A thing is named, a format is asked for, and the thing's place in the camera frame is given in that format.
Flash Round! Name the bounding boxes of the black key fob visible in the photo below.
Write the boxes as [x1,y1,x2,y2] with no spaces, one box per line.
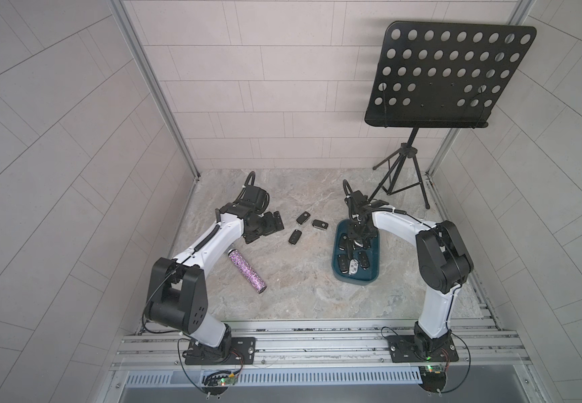
[288,229,303,245]
[312,219,329,230]
[337,254,351,275]
[359,251,371,270]
[338,233,348,251]

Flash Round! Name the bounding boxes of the teal storage tray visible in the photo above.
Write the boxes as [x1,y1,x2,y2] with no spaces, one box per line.
[331,219,380,285]

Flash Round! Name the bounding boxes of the white key fob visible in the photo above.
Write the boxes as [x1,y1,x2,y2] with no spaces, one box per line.
[348,260,359,275]

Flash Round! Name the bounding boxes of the black VW key top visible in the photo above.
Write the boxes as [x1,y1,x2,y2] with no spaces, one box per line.
[296,212,311,225]

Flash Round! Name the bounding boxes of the black key fob bottom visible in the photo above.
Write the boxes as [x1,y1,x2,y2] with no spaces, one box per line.
[337,254,351,275]

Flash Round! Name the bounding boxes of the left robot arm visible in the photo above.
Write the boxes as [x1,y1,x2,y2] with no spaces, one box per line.
[143,203,284,349]

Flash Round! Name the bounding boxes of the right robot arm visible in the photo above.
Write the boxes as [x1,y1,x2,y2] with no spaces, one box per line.
[350,208,474,357]

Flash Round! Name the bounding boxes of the purple glitter tube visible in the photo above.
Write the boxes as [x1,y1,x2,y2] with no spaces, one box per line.
[227,249,267,294]

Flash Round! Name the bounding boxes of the left circuit board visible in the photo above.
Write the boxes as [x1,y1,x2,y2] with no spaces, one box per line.
[201,370,238,396]

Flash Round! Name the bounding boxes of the circuit board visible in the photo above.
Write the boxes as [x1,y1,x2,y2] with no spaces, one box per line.
[201,370,238,396]
[418,363,447,394]

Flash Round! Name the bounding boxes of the right circuit board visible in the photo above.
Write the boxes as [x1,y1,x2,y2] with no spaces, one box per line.
[418,363,447,394]

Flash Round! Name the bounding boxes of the black music stand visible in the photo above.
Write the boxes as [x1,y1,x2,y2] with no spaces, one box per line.
[364,21,537,195]

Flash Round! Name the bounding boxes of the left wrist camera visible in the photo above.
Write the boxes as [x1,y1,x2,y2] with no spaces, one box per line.
[239,185,270,214]

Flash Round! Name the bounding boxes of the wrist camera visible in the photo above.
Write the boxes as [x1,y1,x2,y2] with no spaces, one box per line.
[345,191,374,220]
[239,185,270,214]

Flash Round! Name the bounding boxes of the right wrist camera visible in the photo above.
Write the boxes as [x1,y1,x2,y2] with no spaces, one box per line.
[345,191,374,220]

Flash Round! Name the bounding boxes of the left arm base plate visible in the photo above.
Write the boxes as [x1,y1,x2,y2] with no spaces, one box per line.
[183,337,257,366]

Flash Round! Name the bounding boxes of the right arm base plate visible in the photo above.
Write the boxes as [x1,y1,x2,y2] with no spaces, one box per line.
[385,332,459,364]

